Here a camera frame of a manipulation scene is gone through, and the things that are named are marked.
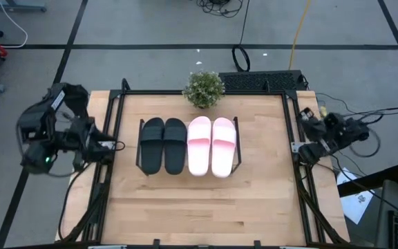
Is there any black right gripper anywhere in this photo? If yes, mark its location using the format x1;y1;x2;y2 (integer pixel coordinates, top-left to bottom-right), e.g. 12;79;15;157
298;107;327;141

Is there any pink slide sandal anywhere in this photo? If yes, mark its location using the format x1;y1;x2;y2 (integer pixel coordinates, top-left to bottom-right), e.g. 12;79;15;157
211;117;238;179
187;116;213;177

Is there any black slide sandal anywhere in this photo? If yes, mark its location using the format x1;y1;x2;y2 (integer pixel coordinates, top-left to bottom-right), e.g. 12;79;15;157
140;117;166;176
164;118;188;176

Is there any black desk edge bar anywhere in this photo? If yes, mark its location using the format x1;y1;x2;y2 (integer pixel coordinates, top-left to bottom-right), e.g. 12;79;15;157
337;164;398;198

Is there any white printed paper sheet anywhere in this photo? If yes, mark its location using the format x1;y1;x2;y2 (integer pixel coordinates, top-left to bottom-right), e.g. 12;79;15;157
335;167;376;225

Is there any green potted plant, black pot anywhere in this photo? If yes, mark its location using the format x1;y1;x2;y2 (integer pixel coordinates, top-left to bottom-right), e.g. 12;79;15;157
182;71;226;110

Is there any grey desk foot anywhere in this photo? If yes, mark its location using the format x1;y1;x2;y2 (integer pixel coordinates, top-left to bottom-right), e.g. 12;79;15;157
0;0;47;13

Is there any black left base cable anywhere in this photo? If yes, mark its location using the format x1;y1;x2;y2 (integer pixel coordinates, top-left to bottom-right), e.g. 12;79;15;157
57;160;95;241

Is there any black floor cable bundle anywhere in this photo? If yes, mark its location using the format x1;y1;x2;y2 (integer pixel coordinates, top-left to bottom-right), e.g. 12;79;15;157
314;91;398;119

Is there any wooden shelf with black frame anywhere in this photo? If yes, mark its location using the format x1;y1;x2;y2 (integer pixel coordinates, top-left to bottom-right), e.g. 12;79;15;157
135;116;243;178

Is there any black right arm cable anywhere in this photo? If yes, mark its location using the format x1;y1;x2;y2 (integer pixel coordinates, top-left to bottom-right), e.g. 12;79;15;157
349;127;381;158

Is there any yellow hanging cable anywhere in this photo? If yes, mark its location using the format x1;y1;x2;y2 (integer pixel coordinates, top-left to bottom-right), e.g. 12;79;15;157
287;0;312;71

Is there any black cable with coil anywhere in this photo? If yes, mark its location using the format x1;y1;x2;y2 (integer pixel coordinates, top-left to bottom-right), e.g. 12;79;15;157
231;0;252;73

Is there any white floor cable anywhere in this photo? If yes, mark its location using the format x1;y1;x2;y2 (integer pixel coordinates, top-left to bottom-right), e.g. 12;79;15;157
0;0;29;49

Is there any black aluminium rig frame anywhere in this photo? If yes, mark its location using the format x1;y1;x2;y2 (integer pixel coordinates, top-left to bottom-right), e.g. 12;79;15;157
55;77;351;249

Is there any tangle of black cables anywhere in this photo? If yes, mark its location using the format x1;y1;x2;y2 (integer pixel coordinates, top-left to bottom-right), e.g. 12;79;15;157
195;0;245;19

